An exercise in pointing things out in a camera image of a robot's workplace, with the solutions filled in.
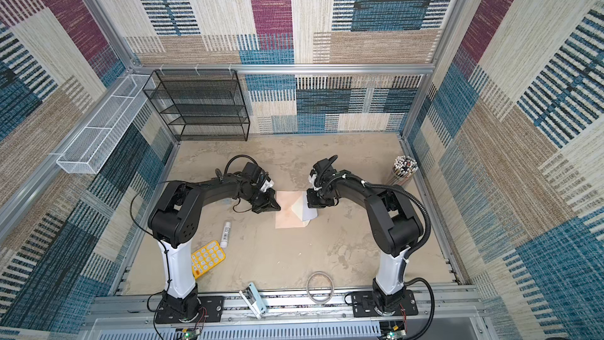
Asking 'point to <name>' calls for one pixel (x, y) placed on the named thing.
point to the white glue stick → (225, 237)
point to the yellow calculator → (206, 258)
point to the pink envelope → (290, 215)
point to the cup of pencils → (404, 167)
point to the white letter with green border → (307, 214)
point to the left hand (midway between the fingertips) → (281, 206)
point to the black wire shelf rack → (200, 105)
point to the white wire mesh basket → (86, 153)
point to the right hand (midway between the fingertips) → (311, 206)
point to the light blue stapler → (254, 301)
